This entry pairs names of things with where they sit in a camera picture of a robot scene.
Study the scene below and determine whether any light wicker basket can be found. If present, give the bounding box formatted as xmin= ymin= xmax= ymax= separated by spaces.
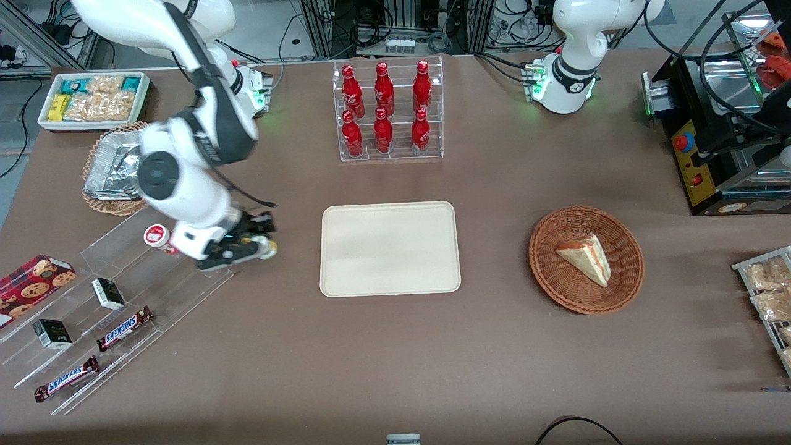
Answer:
xmin=82 ymin=121 xmax=152 ymax=216

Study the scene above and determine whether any aluminium foil tray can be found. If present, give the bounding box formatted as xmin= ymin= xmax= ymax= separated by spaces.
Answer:
xmin=85 ymin=129 xmax=149 ymax=201

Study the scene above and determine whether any clear acrylic tiered stand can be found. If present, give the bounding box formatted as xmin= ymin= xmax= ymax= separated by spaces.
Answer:
xmin=0 ymin=209 xmax=235 ymax=416

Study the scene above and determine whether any clear acrylic bottle rack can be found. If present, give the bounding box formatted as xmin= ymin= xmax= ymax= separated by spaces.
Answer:
xmin=332 ymin=56 xmax=444 ymax=163

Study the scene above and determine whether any white snack bin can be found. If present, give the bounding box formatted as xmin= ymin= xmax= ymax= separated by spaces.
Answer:
xmin=37 ymin=71 xmax=153 ymax=134

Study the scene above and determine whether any Snickers bar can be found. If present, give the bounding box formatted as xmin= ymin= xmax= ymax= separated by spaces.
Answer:
xmin=34 ymin=356 xmax=100 ymax=403
xmin=96 ymin=306 xmax=154 ymax=353

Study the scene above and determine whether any black cable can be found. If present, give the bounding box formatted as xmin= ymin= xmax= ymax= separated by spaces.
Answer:
xmin=535 ymin=416 xmax=625 ymax=445

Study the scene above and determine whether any red tartan cookie box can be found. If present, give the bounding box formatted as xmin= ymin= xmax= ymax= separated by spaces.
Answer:
xmin=0 ymin=255 xmax=77 ymax=328

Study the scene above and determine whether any black food warmer appliance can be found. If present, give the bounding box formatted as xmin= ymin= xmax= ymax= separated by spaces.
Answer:
xmin=641 ymin=0 xmax=791 ymax=217

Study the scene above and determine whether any brown wicker basket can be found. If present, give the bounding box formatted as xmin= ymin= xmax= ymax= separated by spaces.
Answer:
xmin=529 ymin=206 xmax=645 ymax=315

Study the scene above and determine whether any red gum canister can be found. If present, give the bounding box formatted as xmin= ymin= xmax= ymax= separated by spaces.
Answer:
xmin=144 ymin=224 xmax=180 ymax=255

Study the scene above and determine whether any grey wire rack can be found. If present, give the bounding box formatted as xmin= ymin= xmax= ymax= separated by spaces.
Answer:
xmin=732 ymin=246 xmax=791 ymax=379

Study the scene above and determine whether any red cola bottle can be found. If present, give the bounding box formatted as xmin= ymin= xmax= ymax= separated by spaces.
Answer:
xmin=413 ymin=60 xmax=433 ymax=112
xmin=373 ymin=108 xmax=394 ymax=154
xmin=342 ymin=110 xmax=363 ymax=158
xmin=374 ymin=62 xmax=395 ymax=117
xmin=342 ymin=64 xmax=365 ymax=119
xmin=411 ymin=108 xmax=431 ymax=155

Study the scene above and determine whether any small black box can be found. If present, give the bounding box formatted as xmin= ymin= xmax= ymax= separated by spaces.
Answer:
xmin=32 ymin=319 xmax=73 ymax=350
xmin=91 ymin=278 xmax=126 ymax=311

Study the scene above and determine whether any sandwich wedge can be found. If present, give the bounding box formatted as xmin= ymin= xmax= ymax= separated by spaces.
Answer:
xmin=555 ymin=233 xmax=612 ymax=287

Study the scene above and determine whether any cream plastic tray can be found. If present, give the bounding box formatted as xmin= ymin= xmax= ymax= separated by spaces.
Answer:
xmin=319 ymin=201 xmax=462 ymax=298

